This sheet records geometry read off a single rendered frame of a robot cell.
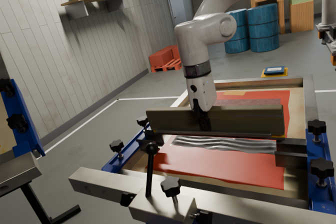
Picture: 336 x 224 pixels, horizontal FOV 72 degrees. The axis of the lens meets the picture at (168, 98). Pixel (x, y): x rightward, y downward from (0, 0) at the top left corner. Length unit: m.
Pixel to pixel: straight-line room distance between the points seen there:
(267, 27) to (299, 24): 1.80
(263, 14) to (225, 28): 4.93
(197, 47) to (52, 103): 3.45
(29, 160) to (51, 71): 3.30
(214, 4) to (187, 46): 0.19
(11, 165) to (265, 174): 0.64
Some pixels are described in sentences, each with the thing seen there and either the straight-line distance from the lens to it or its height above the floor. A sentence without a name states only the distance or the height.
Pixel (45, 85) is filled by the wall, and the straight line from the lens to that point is 3.85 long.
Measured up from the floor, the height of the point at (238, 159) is 0.96.
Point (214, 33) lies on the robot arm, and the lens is 0.60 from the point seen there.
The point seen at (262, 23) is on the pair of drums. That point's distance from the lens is 5.54.
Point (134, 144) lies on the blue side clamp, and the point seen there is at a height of 1.00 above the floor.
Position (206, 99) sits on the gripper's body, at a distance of 0.61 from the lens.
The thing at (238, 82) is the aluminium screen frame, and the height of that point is 0.98.
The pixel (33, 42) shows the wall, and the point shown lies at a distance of 3.86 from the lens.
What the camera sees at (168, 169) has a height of 0.96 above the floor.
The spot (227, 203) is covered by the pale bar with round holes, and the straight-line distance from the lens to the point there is 0.52.
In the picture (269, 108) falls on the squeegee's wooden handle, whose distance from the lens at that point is 0.62.
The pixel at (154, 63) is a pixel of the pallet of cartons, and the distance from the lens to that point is 5.76.
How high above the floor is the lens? 1.42
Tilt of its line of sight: 21 degrees down
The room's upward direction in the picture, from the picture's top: 14 degrees counter-clockwise
